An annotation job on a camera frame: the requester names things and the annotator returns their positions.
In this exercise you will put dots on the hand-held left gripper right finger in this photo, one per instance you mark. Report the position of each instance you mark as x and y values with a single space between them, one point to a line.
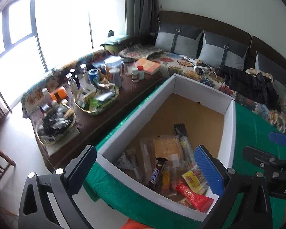
208 171

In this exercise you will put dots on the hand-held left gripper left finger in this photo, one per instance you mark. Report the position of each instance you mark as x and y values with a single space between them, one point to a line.
82 171

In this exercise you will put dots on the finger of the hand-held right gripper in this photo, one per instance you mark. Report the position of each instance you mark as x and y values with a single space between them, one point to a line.
280 139
255 155

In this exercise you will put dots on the yellow snack packet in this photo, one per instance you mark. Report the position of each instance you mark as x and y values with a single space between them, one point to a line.
192 179

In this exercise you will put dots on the red snack packet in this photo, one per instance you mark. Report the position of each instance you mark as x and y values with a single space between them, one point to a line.
195 196

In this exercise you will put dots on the beige rice cracker packet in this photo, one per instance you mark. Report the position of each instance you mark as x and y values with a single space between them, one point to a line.
184 202

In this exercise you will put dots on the orange sausage packet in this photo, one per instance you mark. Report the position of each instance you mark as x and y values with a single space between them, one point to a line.
166 180

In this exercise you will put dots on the small grey packet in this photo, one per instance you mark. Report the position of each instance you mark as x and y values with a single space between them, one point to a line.
124 162

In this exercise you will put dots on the long black clear packet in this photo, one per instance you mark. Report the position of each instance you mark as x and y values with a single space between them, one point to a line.
182 133

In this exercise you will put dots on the clear packet orange crackers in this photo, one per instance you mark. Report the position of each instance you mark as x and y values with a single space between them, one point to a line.
166 145

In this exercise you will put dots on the dark chocolate bar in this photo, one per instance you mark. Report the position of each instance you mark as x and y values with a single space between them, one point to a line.
156 175

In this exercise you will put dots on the dark stick snack packet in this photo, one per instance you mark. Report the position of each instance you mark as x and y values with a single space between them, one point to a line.
146 155

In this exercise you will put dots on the white cardboard box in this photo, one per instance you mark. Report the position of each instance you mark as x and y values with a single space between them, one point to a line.
200 93

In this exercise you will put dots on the green tablecloth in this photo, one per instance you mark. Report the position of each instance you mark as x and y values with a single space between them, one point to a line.
252 124

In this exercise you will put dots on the dark wooden side table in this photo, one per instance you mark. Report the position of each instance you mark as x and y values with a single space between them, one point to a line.
97 124

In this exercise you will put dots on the basket with dark items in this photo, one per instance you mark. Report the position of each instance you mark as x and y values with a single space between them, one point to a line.
56 124

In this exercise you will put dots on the black puffer jacket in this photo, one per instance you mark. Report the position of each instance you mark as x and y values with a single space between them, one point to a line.
248 83

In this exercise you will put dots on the basket with green packets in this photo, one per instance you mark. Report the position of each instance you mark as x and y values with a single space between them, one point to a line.
97 100

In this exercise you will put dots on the orange cloth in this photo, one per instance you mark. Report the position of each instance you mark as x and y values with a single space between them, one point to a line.
133 224

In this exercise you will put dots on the beige cloth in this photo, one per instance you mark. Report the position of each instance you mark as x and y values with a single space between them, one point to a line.
251 71

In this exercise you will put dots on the grey two-tone pillow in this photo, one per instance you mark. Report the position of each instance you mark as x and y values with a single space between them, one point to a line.
262 64
166 40
212 52

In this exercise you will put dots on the orange box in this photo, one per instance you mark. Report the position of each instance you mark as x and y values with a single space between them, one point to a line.
59 94

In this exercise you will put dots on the silver bottle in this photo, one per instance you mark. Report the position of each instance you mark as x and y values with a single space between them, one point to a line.
72 84
85 75

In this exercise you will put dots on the brown headboard panel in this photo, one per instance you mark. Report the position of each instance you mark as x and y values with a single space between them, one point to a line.
271 47
205 21

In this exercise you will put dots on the white power strip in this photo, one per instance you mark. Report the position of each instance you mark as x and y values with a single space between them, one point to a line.
200 68

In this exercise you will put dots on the patterned window seat cover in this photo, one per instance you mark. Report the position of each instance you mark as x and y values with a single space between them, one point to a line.
61 69

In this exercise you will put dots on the large clear jar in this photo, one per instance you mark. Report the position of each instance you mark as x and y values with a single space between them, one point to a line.
113 64

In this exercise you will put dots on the small glass jar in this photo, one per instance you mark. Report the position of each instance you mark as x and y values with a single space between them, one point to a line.
128 66

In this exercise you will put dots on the white bottle red cap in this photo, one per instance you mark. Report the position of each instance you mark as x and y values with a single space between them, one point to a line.
140 72

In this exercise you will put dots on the orange book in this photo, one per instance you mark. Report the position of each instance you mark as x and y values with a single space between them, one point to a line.
149 65

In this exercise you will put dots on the green cushion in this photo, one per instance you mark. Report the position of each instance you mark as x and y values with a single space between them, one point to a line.
114 40

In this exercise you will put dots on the window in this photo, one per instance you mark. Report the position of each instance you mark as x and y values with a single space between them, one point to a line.
61 16

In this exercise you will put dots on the grey curtain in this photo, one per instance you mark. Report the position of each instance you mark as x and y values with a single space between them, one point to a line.
143 4

